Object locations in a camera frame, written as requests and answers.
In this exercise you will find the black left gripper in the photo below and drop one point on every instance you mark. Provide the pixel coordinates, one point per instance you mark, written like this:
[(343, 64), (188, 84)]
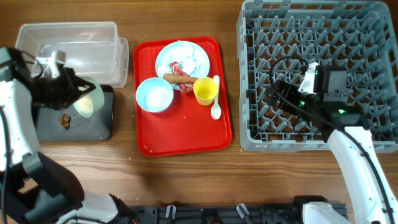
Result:
[(74, 92)]

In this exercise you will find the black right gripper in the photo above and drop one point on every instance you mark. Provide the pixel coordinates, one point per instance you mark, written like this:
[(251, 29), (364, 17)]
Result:
[(290, 89)]

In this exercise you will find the green bowl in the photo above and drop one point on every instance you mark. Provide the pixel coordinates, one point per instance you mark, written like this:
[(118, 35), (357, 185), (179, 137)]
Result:
[(97, 94)]

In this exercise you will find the yellow plastic cup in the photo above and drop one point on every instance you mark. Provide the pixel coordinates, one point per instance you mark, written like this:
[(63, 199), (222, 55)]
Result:
[(205, 90)]

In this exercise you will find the light blue bowl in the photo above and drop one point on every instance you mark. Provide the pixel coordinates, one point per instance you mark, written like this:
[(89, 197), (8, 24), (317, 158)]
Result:
[(154, 95)]

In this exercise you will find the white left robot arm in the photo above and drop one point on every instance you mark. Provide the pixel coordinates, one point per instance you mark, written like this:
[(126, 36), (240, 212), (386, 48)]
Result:
[(35, 188)]

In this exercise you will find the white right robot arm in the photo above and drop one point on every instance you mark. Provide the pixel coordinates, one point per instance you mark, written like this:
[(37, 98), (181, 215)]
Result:
[(322, 99)]

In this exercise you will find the black waste tray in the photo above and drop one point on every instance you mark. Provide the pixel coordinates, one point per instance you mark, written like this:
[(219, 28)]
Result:
[(98, 127)]

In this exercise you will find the grey dishwasher rack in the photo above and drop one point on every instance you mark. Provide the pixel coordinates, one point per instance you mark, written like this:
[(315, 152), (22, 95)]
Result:
[(272, 37)]

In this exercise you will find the brown food scrap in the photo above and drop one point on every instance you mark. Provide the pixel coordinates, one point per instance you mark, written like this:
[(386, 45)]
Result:
[(64, 121)]

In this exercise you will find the white rice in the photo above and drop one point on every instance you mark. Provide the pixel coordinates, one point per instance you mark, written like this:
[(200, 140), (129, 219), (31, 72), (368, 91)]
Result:
[(84, 106)]

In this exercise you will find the clear plastic bin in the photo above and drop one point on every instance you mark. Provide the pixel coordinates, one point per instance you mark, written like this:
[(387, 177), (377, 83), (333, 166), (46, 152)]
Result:
[(93, 49)]

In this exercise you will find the white plastic spoon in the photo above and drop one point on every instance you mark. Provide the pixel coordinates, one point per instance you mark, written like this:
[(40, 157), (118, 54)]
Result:
[(216, 108)]

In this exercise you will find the light blue plate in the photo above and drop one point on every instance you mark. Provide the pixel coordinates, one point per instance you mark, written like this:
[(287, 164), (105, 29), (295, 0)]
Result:
[(181, 64)]

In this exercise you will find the red serving tray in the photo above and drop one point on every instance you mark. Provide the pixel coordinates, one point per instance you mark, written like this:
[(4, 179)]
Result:
[(186, 126)]

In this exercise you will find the brown sausage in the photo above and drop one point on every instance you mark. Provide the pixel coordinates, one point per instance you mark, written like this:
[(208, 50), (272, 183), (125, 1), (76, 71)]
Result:
[(178, 79)]

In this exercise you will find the red snack wrapper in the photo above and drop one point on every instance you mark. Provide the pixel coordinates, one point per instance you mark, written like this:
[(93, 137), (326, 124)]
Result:
[(177, 70)]

